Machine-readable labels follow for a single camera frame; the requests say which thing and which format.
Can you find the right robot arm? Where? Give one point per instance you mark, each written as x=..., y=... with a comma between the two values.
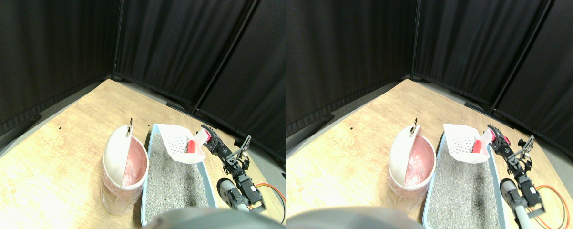
x=529, y=193
x=248, y=188

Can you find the red lump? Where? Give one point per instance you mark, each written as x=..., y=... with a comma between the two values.
x=477, y=145
x=191, y=146

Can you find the black bracket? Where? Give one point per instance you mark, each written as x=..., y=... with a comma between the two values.
x=529, y=143
x=246, y=143

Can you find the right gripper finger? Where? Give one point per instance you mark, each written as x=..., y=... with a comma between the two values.
x=211, y=131
x=496, y=131

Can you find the blue litter tray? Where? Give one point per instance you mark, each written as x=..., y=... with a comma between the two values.
x=458, y=186
x=172, y=181

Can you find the white bin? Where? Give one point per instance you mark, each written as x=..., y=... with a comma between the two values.
x=401, y=157
x=115, y=157

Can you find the black curtain stand pole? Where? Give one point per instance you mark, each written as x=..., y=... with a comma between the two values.
x=230, y=47
x=415, y=38
x=526, y=47
x=118, y=38

